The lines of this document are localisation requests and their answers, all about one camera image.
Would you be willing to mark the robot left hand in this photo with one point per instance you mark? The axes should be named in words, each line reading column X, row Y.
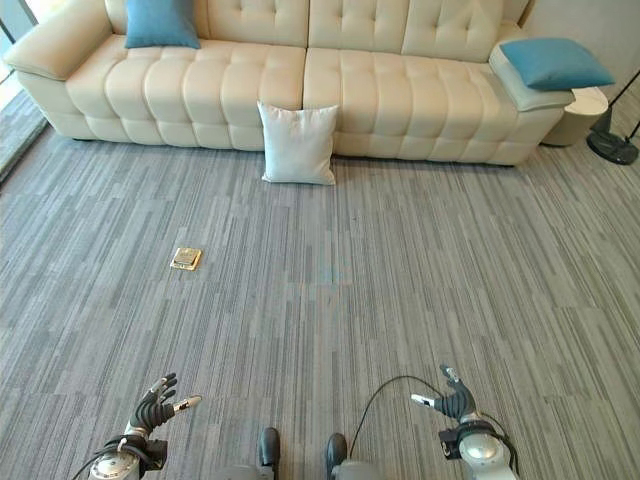
column 152, row 406

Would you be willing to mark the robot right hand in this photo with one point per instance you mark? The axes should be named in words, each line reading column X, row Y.
column 454, row 397

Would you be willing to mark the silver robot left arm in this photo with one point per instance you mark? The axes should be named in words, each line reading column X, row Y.
column 120, row 457

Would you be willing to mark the cream tufted leather sofa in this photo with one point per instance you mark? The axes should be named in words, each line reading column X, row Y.
column 300, row 75

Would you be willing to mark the dark robot left foot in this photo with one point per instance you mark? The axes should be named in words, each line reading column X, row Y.
column 269, row 446

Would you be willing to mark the dark robot foot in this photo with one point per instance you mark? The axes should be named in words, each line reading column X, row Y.
column 336, row 450
column 269, row 446

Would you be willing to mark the dark robot right foot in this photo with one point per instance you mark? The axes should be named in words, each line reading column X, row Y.
column 336, row 450

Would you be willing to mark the brass floor socket box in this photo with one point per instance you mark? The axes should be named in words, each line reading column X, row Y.
column 186, row 258

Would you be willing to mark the white square cushion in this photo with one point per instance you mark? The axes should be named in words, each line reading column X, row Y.
column 299, row 144

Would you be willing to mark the round cream side table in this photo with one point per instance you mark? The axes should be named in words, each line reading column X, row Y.
column 575, row 117

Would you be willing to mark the black floor lamp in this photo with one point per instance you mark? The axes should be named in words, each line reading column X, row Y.
column 615, row 125

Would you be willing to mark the blue square cushion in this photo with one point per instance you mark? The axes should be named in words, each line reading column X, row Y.
column 555, row 64
column 161, row 22

